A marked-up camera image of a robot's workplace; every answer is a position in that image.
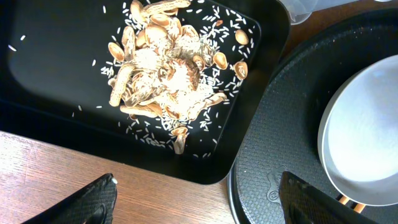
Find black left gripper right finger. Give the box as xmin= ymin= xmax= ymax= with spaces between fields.
xmin=279 ymin=171 xmax=376 ymax=224

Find wooden chopstick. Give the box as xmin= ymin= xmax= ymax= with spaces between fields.
xmin=353 ymin=203 xmax=366 ymax=213
xmin=338 ymin=195 xmax=349 ymax=205

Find black rectangular waste tray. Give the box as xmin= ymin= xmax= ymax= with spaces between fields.
xmin=1 ymin=1 xmax=290 ymax=184

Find clear plastic waste bin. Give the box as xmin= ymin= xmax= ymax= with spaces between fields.
xmin=279 ymin=0 xmax=397 ymax=26

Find round black serving tray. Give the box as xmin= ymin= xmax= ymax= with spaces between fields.
xmin=227 ymin=8 xmax=397 ymax=223

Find peanut shells and rice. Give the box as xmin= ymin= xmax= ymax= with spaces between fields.
xmin=108 ymin=1 xmax=248 ymax=154

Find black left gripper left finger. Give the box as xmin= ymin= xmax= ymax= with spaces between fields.
xmin=24 ymin=173 xmax=118 ymax=224

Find grey round plate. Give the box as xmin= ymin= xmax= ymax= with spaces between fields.
xmin=317 ymin=55 xmax=397 ymax=207

